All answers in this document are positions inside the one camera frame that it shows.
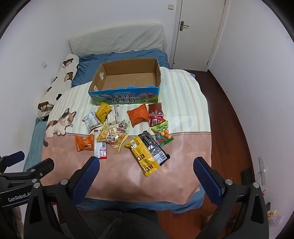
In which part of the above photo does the yellow clear chips packet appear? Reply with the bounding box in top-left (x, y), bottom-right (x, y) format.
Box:
top-left (95, 122), bottom-right (128, 152)

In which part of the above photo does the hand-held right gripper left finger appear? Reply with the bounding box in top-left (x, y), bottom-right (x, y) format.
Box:
top-left (24, 156), bottom-right (100, 239)

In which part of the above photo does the orange puffed snack packet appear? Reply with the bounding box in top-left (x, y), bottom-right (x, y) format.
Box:
top-left (126, 103), bottom-right (150, 127)

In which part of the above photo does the white power strip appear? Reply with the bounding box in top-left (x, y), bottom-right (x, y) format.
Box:
top-left (258, 156), bottom-right (267, 185)

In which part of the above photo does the small orange snack packet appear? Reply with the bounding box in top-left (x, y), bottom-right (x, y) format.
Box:
top-left (74, 134), bottom-right (94, 152)

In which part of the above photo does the white snack carton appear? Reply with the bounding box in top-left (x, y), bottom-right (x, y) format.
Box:
top-left (108, 104), bottom-right (126, 126)

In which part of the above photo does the plain yellow snack packet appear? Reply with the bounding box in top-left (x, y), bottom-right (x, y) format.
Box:
top-left (95, 102), bottom-right (112, 124)

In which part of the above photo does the clear plastic bag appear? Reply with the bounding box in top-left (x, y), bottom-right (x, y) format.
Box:
top-left (266, 202), bottom-right (285, 228)

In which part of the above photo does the white door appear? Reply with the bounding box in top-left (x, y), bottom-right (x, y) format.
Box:
top-left (170, 0), bottom-right (227, 72)

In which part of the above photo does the dark red snack packet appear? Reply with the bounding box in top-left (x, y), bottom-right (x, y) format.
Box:
top-left (148, 103), bottom-right (164, 117)

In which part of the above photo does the red white flat packet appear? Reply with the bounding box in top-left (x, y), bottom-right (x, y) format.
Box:
top-left (93, 129), bottom-right (108, 159)

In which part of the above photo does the striped cat print blanket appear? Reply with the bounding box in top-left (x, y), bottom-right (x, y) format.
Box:
top-left (41, 67), bottom-right (212, 205)

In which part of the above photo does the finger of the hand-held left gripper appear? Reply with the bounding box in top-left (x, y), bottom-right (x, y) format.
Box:
top-left (23, 158), bottom-right (55, 182)
top-left (0, 151), bottom-right (25, 172)

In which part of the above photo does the white textured pillow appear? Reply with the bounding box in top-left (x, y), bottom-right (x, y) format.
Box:
top-left (68, 23), bottom-right (168, 57)

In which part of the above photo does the bright red snack packet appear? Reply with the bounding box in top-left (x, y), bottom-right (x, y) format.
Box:
top-left (149, 115), bottom-right (166, 128)

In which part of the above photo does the bear print long pillow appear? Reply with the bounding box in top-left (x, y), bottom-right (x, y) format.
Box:
top-left (37, 53), bottom-right (80, 120)

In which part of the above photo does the cardboard box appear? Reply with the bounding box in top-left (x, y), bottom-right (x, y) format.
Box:
top-left (88, 58), bottom-right (162, 106)

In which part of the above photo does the green candy packet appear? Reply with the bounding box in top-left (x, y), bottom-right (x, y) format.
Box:
top-left (151, 120), bottom-right (175, 147)

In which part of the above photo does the blue bedsheet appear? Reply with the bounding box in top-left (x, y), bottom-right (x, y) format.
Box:
top-left (23, 49), bottom-right (205, 212)

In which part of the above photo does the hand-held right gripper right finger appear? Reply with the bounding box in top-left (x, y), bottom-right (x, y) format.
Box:
top-left (193, 157), bottom-right (269, 239)

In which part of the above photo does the silver white snack packet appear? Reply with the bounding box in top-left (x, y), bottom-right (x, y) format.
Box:
top-left (82, 111), bottom-right (103, 134)

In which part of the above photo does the large black yellow packet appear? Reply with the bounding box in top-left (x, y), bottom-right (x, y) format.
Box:
top-left (124, 131), bottom-right (171, 177)

